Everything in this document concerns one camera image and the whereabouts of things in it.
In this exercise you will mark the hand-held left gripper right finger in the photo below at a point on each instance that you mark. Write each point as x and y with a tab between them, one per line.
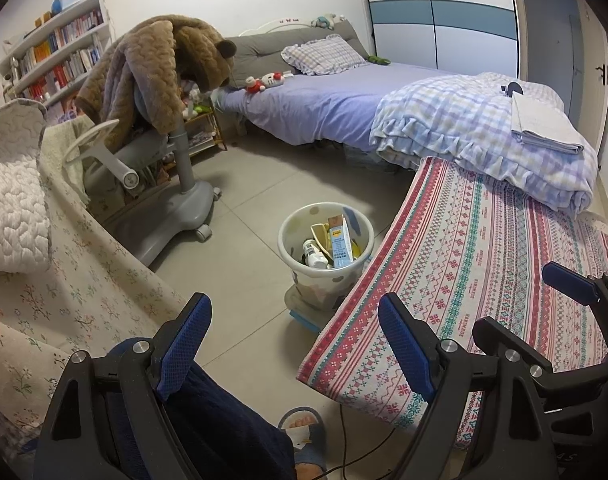
404	350

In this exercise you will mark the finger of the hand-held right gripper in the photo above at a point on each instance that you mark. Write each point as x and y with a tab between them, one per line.
569	280
489	332

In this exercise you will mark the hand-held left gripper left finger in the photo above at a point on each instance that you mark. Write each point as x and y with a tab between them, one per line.
183	345

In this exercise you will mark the white trash bin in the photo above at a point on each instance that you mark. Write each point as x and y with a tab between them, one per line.
329	280

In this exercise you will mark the person's leg in dark pants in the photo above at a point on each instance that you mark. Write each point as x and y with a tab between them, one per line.
223	425

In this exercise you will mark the floral beige cloth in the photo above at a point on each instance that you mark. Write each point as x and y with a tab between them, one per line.
83	285

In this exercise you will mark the blue white carton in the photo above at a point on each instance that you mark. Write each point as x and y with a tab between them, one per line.
341	247

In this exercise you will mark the person's foot in slipper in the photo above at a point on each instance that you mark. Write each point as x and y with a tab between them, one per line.
304	440

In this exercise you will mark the grey swivel chair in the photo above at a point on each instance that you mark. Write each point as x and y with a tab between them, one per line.
183	200

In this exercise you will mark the folded grey sheet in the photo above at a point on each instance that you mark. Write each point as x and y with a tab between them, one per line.
544	125

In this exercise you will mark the small dark device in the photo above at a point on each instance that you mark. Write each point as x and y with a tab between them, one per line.
514	89

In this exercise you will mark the checked ruffled quilt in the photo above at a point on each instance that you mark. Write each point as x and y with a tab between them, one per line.
434	120

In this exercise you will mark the wooden bedside shelf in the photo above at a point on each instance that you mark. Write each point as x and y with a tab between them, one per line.
203	130

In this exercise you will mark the white quilted cloth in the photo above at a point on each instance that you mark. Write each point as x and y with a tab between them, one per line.
13	200

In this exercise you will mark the cream fleece cloth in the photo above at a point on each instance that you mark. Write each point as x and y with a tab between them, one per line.
63	145

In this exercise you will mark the grey door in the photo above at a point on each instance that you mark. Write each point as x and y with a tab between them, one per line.
549	35

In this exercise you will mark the bed with purple sheet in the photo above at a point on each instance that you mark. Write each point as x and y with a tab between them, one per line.
324	105

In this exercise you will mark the red white plush toy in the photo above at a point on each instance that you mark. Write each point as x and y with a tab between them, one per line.
266	81

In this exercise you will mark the brown fleece coat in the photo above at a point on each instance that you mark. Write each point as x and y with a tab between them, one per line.
158	60

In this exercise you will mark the green plush toy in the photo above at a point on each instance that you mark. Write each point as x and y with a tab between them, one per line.
380	60

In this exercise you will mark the grey headboard cushion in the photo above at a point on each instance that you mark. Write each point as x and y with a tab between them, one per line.
259	55

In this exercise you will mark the rows of books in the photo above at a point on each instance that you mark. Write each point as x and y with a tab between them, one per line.
68	67

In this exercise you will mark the checked pillow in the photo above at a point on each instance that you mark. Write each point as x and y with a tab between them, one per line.
324	55

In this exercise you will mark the white bookshelf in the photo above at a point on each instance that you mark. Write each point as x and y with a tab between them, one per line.
58	35

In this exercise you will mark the pastel plush toy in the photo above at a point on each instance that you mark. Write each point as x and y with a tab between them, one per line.
326	21

